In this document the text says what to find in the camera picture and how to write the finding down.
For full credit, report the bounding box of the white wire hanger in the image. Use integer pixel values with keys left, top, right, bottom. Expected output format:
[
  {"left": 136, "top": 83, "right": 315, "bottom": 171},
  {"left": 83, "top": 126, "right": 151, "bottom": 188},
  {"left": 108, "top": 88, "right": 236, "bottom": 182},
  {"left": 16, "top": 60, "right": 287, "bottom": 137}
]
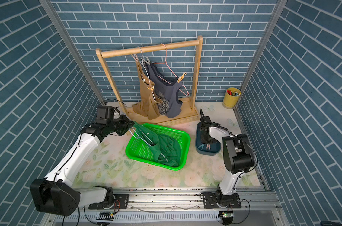
[{"left": 137, "top": 46, "right": 156, "bottom": 102}]

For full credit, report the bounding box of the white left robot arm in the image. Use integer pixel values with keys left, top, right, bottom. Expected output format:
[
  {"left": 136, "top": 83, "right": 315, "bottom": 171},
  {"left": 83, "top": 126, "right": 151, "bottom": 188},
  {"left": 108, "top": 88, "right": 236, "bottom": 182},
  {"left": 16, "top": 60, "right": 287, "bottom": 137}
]
[{"left": 30, "top": 115, "right": 135, "bottom": 217}]

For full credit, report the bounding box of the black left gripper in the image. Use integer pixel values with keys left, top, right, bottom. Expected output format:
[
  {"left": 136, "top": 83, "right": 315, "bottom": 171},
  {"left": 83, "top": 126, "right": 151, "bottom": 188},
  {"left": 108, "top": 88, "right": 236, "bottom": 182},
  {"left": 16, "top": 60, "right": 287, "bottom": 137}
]
[{"left": 107, "top": 114, "right": 136, "bottom": 135}]

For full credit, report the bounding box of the green plastic basket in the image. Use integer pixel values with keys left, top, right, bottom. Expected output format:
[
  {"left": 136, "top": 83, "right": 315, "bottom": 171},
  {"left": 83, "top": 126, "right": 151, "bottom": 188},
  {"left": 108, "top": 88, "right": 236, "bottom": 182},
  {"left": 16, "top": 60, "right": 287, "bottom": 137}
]
[{"left": 126, "top": 123, "right": 191, "bottom": 170}]

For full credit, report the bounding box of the wooden clothes rack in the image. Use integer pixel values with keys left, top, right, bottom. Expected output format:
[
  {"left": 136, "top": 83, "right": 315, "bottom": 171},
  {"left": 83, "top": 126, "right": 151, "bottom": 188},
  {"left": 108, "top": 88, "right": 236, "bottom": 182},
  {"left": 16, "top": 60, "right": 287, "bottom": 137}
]
[{"left": 95, "top": 35, "right": 204, "bottom": 127}]

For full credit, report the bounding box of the pink wire hanger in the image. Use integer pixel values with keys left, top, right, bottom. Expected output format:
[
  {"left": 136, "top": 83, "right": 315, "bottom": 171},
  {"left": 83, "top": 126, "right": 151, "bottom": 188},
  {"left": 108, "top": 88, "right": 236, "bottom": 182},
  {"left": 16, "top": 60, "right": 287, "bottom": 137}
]
[{"left": 151, "top": 43, "right": 189, "bottom": 97}]

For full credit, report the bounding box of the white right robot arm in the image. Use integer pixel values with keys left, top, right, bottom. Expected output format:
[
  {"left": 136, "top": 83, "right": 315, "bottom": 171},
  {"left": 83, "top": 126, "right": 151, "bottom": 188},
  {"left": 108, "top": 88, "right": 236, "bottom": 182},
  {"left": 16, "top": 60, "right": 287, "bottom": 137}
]
[{"left": 196, "top": 110, "right": 257, "bottom": 209}]

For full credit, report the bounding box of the beige clothespin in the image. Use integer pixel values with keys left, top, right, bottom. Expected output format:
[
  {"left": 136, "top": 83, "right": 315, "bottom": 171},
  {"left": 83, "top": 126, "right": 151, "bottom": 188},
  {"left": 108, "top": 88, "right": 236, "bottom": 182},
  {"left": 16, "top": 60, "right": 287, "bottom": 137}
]
[
  {"left": 142, "top": 57, "right": 151, "bottom": 65},
  {"left": 131, "top": 54, "right": 139, "bottom": 63}
]

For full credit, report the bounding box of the green tank top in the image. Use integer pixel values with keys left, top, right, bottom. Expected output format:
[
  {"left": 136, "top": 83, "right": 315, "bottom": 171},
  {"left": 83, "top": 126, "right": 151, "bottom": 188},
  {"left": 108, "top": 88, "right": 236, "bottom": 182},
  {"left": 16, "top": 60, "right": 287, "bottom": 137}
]
[{"left": 134, "top": 122, "right": 181, "bottom": 167}]

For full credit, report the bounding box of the yellow pen cup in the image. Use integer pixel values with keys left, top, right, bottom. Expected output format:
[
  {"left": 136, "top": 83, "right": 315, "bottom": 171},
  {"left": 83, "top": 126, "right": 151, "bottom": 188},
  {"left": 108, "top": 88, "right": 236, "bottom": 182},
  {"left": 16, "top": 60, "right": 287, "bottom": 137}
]
[{"left": 222, "top": 88, "right": 241, "bottom": 109}]

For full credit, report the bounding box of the yellow clothespin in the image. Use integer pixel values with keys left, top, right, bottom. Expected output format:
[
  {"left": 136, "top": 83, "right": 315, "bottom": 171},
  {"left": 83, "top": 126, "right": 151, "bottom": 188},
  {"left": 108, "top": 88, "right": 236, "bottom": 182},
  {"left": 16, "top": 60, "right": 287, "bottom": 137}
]
[{"left": 177, "top": 73, "right": 187, "bottom": 83}]

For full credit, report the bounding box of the tan tank top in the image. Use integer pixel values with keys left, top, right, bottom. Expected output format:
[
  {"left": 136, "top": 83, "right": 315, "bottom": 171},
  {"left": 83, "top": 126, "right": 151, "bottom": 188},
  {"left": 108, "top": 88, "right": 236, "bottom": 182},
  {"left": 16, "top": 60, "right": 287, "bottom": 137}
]
[{"left": 132, "top": 62, "right": 162, "bottom": 120}]

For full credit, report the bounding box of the dark grey tank top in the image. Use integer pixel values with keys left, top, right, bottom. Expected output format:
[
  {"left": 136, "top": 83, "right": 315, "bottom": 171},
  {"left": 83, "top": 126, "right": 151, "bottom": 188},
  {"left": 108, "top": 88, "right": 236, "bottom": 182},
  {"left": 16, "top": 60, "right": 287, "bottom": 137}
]
[{"left": 145, "top": 63, "right": 183, "bottom": 118}]

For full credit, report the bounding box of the light blue wire hanger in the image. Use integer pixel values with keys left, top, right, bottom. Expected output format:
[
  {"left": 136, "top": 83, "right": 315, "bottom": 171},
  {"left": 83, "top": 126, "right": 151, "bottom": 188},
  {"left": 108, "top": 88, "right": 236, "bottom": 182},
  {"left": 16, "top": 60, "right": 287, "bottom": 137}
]
[{"left": 129, "top": 126, "right": 168, "bottom": 162}]

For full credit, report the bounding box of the dark teal plastic tray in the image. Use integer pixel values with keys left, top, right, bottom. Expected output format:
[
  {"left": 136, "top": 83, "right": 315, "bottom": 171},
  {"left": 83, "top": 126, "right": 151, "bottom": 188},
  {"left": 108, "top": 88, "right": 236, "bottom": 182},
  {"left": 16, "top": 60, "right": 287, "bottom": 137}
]
[{"left": 195, "top": 122, "right": 221, "bottom": 156}]

